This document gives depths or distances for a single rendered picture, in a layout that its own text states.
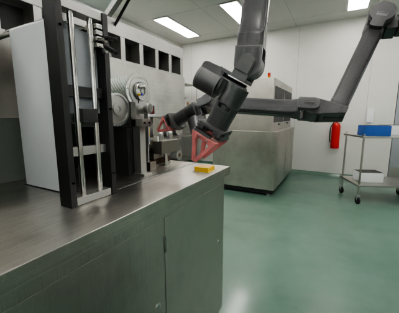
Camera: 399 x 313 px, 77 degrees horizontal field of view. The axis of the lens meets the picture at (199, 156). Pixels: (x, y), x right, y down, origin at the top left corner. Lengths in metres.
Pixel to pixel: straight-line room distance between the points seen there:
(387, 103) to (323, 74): 1.15
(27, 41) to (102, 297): 0.79
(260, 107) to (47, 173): 0.77
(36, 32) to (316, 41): 4.99
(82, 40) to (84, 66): 0.07
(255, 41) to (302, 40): 4.98
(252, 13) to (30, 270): 0.65
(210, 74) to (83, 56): 0.39
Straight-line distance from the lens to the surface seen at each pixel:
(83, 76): 0.82
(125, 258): 0.77
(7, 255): 0.60
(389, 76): 5.42
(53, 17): 0.78
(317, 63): 5.44
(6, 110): 1.18
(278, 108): 0.94
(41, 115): 0.97
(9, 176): 1.20
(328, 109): 0.92
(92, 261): 0.69
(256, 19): 0.61
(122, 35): 1.60
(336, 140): 5.19
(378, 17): 1.11
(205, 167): 1.10
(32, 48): 1.01
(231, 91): 0.58
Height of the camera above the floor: 1.15
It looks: 9 degrees down
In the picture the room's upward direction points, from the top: straight up
